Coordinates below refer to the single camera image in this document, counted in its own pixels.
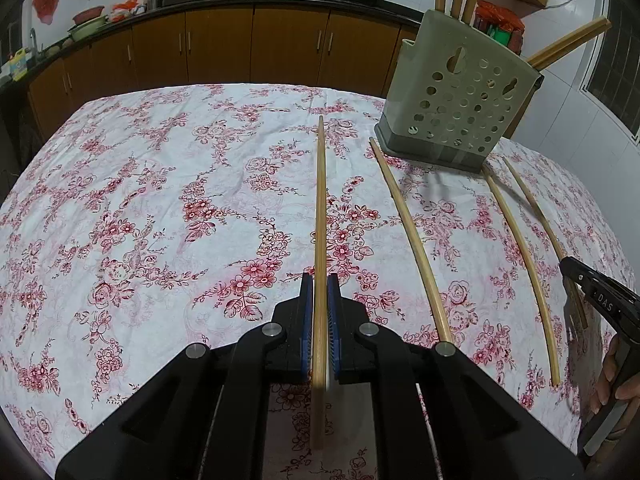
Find black kitchen countertop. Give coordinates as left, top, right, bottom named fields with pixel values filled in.
left=0, top=0, right=426, bottom=91

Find yellow detergent bottle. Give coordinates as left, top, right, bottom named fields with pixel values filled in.
left=7, top=49, right=28, bottom=81

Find grey perforated utensil holder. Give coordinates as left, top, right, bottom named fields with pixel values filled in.
left=375, top=9, right=545, bottom=173

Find red bag over bottles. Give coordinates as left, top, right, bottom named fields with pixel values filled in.
left=472, top=0, right=526, bottom=56

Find red and white bag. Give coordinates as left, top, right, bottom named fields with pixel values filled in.
left=111, top=0, right=146, bottom=23

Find red basin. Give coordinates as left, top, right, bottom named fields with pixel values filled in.
left=72, top=6, right=106, bottom=25

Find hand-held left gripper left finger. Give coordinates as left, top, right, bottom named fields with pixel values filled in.
left=55, top=272, right=316, bottom=480

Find floral tablecloth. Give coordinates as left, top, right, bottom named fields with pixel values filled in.
left=0, top=82, right=636, bottom=480

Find person's right hand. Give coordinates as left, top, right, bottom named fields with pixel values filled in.
left=590, top=330, right=626, bottom=416

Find wooden lower cabinets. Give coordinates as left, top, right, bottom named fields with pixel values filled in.
left=27, top=0, right=423, bottom=133

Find stacked bowls on counter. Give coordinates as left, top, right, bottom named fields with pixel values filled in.
left=67, top=16, right=111, bottom=43

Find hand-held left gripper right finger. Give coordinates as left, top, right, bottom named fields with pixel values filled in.
left=326, top=272, right=586, bottom=480

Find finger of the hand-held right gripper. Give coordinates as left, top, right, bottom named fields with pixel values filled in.
left=560, top=257, right=611, bottom=328

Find large barred window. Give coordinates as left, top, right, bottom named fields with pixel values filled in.
left=580, top=0, right=640, bottom=141

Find green box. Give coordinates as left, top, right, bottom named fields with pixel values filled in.
left=487, top=25, right=513, bottom=51

